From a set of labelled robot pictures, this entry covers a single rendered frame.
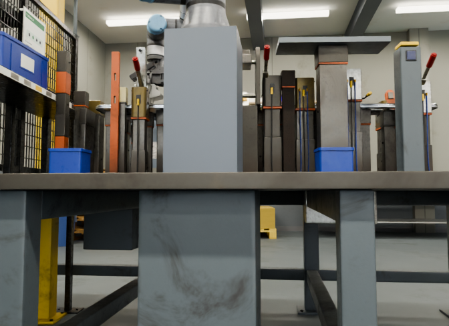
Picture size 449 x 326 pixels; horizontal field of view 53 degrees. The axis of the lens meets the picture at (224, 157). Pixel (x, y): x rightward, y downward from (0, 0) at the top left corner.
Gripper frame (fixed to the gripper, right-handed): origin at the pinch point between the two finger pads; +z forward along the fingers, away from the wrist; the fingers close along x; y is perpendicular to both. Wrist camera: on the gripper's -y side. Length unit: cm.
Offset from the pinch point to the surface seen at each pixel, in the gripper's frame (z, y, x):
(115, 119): 9.4, -9.7, -16.1
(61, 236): 93, -172, 353
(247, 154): 23, 41, -26
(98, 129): 9.9, -24.1, 9.5
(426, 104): 3, 107, -21
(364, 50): -14, 82, -31
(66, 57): -14.3, -29.0, -18.0
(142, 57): -15.2, 0.3, -16.8
